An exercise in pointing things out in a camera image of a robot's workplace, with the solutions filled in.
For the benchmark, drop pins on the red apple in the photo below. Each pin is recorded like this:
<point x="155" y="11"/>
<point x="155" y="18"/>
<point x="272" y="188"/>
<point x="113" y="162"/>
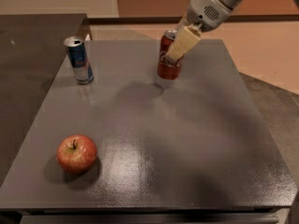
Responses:
<point x="76" y="154"/>

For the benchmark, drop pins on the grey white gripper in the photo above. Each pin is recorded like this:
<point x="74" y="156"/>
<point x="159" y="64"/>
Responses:
<point x="205" y="10"/>

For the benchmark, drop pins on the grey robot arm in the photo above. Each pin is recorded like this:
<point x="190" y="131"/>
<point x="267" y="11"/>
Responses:
<point x="201" y="16"/>

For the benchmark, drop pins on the red coca-cola can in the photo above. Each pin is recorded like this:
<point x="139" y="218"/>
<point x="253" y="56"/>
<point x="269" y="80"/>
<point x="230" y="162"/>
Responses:
<point x="167" y="69"/>

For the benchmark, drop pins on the blue silver redbull can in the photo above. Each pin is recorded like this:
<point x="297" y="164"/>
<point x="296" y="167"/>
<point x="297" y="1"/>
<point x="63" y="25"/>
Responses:
<point x="79" y="60"/>

